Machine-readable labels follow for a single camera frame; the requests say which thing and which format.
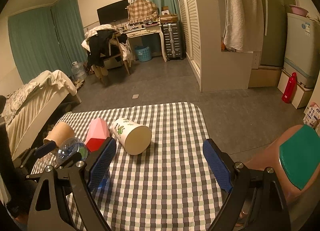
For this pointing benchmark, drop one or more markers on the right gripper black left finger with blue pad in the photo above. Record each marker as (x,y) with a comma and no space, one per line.
(73,181)

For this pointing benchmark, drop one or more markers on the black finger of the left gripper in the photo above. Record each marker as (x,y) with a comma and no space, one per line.
(14,174)

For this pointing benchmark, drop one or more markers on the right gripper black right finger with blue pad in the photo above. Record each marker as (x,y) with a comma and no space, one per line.
(252,196)

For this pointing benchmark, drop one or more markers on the clear blue plastic bottle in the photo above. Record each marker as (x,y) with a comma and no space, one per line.
(73,145)

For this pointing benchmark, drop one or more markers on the brown paper cup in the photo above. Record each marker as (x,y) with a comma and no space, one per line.
(60,133)

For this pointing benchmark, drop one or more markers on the pink faceted cup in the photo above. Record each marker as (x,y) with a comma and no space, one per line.
(97,134)

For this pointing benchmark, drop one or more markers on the white printed paper cup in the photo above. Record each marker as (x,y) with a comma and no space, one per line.
(135,138)

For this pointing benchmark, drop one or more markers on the pink stool green cushion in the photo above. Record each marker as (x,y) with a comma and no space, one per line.
(294,157)

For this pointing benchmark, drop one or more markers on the bed with beige sheets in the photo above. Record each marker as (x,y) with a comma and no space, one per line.
(28,108)

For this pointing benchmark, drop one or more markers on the checkered tablecloth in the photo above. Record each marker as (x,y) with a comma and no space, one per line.
(167,187)

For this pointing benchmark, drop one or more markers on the printed carton box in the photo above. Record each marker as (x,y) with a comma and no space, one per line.
(311,117)

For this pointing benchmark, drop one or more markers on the white storage box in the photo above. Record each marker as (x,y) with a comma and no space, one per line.
(301,95)

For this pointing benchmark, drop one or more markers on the large water jug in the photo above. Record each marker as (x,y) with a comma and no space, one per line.
(78,71)

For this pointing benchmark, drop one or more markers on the red thermos bottle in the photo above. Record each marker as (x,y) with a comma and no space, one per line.
(290,88)

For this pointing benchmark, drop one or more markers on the teal window curtain left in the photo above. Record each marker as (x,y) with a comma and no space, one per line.
(47,38)

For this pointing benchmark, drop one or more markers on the chair piled with clothes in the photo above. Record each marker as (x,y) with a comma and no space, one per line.
(105,42)

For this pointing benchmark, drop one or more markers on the white small refrigerator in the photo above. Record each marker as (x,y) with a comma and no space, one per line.
(302,49)

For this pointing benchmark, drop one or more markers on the blue laundry basket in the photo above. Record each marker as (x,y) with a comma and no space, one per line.
(143,53)

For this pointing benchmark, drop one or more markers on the hanging white towel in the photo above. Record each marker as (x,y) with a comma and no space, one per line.
(244,25)

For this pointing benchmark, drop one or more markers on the white desk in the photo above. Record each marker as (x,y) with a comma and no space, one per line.
(149,31)

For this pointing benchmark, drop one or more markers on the black flat monitor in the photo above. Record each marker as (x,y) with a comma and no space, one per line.
(113,12)

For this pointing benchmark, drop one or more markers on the silver ribbed suitcase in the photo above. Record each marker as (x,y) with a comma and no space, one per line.
(173,40)

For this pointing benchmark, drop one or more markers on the pink basin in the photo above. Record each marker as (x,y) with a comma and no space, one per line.
(298,10)

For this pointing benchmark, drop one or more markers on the plaid cloth bundle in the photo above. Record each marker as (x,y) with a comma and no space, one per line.
(141,11)

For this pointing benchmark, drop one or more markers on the cardboard box on suitcase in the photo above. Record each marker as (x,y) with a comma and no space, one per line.
(166,17)

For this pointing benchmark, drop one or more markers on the white louvered wardrobe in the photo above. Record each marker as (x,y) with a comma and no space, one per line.
(213,68)

